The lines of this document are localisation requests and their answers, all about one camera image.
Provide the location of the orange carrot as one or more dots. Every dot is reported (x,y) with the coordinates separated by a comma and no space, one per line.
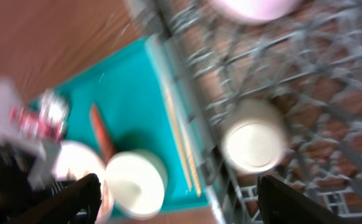
(104,141)

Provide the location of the pale green bowl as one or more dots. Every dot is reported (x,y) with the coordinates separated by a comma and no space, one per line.
(138,181)

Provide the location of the teal serving tray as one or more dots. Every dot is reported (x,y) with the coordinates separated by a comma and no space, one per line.
(125,86)

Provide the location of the left wooden chopstick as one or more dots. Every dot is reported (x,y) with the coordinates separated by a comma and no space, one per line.
(176,131)

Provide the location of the right wooden chopstick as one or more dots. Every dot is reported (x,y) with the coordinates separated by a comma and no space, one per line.
(190,159)

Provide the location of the red snack wrapper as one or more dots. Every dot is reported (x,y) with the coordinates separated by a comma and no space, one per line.
(47,122)

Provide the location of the wooden chopstick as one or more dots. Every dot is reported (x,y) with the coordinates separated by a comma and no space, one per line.
(190,159)
(176,131)

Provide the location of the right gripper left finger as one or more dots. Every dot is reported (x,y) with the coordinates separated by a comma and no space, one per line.
(78,203)

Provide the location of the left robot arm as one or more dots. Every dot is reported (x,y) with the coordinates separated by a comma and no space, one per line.
(25,164)

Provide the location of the white plate with food scraps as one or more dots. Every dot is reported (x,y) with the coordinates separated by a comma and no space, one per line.
(77,160)

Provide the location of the pale green cup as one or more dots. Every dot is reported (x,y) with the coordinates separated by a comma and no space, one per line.
(255,137)

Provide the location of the grey dishwasher rack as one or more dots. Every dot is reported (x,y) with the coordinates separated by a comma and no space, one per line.
(308,64)

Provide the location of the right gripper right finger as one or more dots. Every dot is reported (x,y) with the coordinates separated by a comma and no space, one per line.
(280,204)

